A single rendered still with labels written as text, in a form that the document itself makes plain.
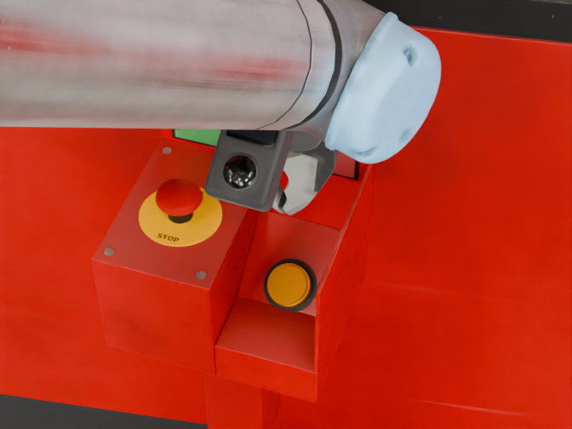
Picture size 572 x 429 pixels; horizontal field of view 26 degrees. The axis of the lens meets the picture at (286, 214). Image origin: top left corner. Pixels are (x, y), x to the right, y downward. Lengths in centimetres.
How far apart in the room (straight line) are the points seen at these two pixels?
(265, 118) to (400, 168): 73
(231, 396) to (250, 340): 15
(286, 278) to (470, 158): 29
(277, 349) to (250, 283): 7
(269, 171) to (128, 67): 36
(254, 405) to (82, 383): 56
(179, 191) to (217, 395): 26
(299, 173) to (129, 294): 21
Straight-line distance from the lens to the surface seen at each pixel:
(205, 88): 53
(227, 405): 124
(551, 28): 118
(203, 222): 106
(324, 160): 92
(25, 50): 45
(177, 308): 105
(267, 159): 84
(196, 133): 111
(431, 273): 142
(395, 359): 156
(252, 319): 109
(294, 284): 108
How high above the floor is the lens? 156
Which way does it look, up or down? 47 degrees down
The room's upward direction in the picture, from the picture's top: straight up
